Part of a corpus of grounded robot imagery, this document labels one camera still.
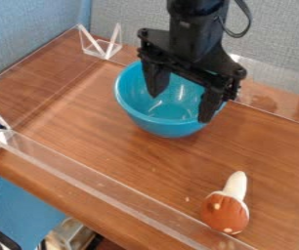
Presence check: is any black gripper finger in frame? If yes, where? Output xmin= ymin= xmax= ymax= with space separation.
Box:
xmin=199 ymin=87 xmax=223 ymax=123
xmin=143 ymin=61 xmax=171 ymax=98

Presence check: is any clear acrylic corner bracket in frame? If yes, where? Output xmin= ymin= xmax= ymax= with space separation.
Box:
xmin=77 ymin=23 xmax=123 ymax=61

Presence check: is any clear acrylic barrier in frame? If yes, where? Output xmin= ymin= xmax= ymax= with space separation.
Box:
xmin=0 ymin=130 xmax=256 ymax=250
xmin=111 ymin=28 xmax=299 ymax=129

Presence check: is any clear box under table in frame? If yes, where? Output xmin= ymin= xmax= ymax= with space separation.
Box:
xmin=36 ymin=217 xmax=96 ymax=250

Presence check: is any clear acrylic front barrier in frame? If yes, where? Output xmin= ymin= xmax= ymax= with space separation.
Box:
xmin=0 ymin=130 xmax=256 ymax=250

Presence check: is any brown spotted toy mushroom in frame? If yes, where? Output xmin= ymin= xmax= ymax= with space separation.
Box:
xmin=201 ymin=171 xmax=251 ymax=235

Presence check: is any clear acrylic back barrier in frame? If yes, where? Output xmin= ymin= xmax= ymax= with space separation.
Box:
xmin=111 ymin=28 xmax=299 ymax=129

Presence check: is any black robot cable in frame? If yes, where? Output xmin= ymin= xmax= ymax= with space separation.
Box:
xmin=219 ymin=0 xmax=255 ymax=39

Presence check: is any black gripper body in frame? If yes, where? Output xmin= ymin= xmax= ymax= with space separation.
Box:
xmin=139 ymin=28 xmax=247 ymax=102

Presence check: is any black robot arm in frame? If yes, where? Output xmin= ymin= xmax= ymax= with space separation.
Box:
xmin=139 ymin=0 xmax=252 ymax=123

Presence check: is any blue plastic bowl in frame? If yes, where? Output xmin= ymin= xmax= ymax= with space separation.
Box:
xmin=113 ymin=60 xmax=229 ymax=139

